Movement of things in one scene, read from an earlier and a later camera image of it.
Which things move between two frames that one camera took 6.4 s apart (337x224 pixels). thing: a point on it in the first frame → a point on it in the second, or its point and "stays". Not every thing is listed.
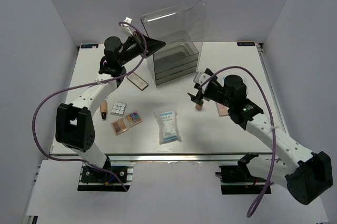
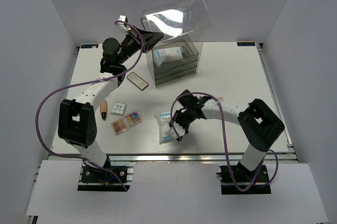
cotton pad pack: x=169 y=132 stays
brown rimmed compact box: x=138 y=81 stays
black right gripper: x=196 y=99 → x=176 y=116
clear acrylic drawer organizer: x=183 y=28 stays
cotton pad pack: x=247 y=87 → x=174 y=54
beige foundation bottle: x=103 y=107 stays
